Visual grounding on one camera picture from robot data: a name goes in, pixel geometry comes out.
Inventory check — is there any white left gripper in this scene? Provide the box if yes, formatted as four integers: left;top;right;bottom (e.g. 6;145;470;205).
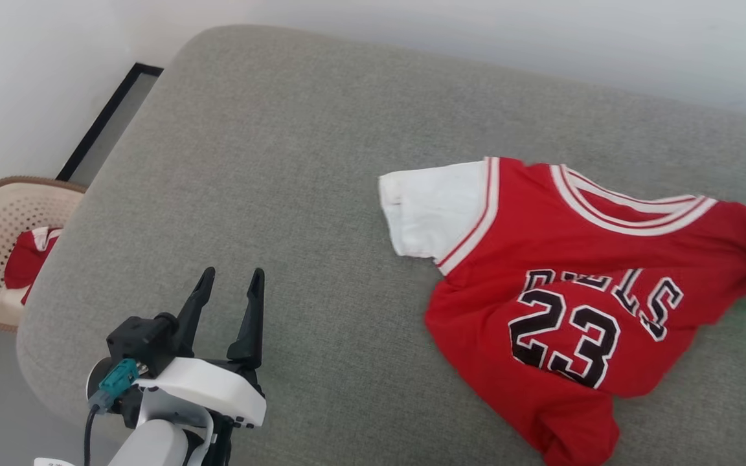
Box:
130;267;267;466

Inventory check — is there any red basketball jersey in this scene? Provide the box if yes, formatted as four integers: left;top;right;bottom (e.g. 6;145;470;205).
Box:
378;155;746;466

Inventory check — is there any grey fabric sofa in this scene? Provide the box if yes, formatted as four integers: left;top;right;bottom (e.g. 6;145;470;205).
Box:
16;25;746;466

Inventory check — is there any red white garment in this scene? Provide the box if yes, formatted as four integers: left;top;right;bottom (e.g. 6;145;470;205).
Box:
4;227;63;305

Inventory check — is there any black framed panel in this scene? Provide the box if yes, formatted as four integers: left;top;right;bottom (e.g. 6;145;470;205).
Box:
56;63;164;182

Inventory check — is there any teal plug black camera cable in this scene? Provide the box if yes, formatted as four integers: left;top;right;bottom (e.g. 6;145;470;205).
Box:
82;358;142;466

